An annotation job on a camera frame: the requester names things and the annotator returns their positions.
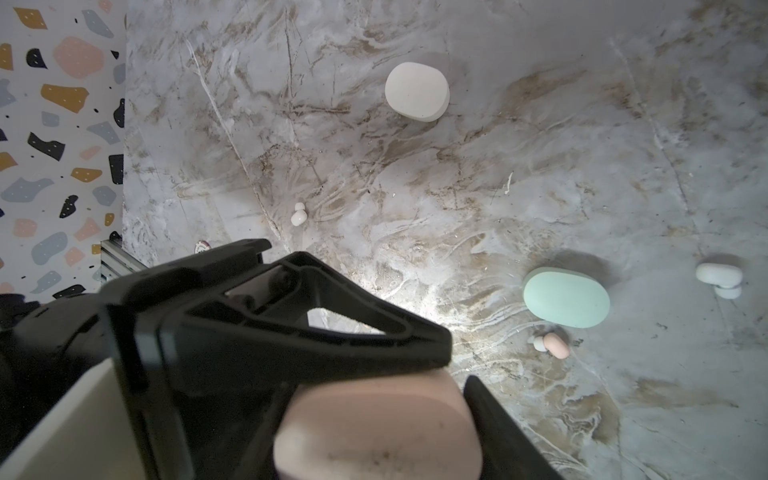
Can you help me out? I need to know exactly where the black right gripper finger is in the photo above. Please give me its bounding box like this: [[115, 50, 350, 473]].
[[463, 375, 563, 480]]

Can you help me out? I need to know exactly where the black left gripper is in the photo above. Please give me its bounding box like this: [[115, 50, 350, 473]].
[[1, 294, 109, 459]]

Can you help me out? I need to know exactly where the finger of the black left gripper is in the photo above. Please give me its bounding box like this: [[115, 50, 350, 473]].
[[98, 239, 452, 479]]

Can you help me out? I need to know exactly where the pink earbud case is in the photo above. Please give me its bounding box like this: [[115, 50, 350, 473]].
[[273, 370, 483, 479]]

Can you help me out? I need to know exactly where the mint green earbud case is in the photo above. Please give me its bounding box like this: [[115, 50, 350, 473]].
[[522, 267, 611, 329]]

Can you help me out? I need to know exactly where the white earbud case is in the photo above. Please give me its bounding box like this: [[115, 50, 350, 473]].
[[384, 62, 450, 123]]

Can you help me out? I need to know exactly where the white earbud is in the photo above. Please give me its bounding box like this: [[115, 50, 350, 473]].
[[695, 263, 744, 300], [290, 202, 308, 227]]

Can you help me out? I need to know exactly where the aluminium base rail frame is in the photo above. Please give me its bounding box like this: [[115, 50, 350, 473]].
[[99, 239, 146, 284]]

